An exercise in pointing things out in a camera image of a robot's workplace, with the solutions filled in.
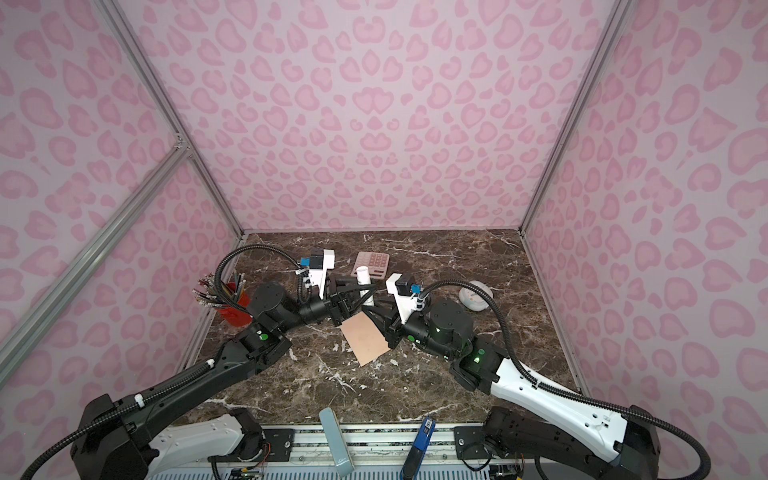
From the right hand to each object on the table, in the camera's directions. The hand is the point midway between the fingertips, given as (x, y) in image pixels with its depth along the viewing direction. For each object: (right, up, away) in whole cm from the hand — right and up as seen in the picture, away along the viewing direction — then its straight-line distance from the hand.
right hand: (366, 306), depth 62 cm
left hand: (+2, +5, -2) cm, 5 cm away
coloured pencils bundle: (-46, 0, +23) cm, 51 cm away
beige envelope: (-3, -14, +29) cm, 32 cm away
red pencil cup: (-42, -7, +28) cm, 51 cm away
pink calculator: (0, +8, +46) cm, 46 cm away
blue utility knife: (+12, -35, +9) cm, 38 cm away
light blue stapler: (-6, -36, +6) cm, 37 cm away
